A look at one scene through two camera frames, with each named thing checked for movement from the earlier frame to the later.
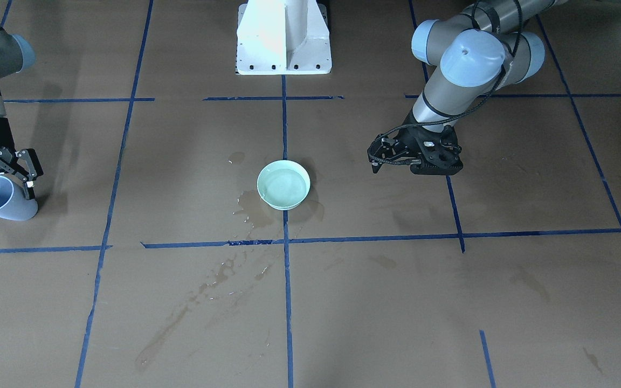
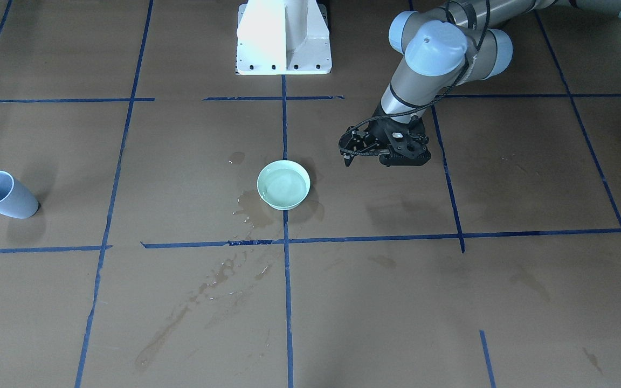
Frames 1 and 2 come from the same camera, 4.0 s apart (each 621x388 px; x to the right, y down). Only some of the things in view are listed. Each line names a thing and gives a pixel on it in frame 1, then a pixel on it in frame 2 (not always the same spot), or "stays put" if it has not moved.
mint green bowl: x=283 y=184 stays put
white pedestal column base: x=283 y=37 stays put
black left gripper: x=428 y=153 -> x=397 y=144
